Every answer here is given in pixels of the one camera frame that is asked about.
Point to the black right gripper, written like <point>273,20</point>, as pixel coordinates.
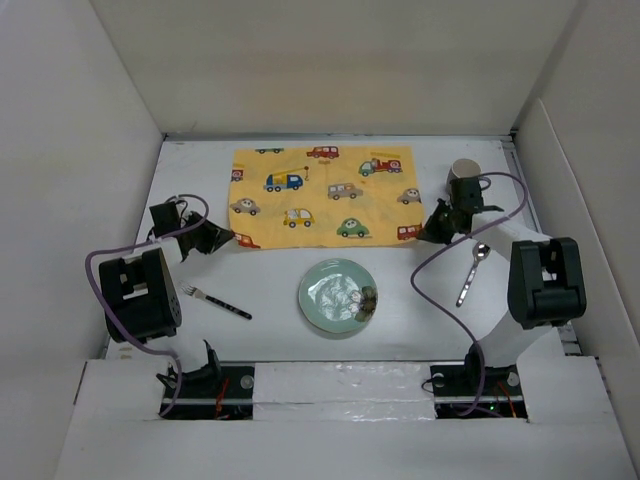
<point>430,230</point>

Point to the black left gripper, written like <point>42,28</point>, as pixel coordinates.
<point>214,238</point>

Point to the yellow car-print cloth placemat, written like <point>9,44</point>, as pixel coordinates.
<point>324,196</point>

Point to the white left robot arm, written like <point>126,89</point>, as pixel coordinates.
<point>133,284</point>

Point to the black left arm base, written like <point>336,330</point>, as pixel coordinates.
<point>215,391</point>

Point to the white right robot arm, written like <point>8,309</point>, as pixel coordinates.
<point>545,286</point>

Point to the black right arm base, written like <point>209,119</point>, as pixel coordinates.
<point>461,390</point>

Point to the silver metal spoon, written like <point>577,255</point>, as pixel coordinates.
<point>480,252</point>

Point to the lavender ceramic mug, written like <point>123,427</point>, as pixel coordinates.
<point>465,168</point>

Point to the green ceramic plate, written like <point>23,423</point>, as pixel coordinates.
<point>338,297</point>

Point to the black-handled metal fork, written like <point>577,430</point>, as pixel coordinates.
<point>195,292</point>

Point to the aluminium table edge rail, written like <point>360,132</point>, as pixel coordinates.
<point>254,136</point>

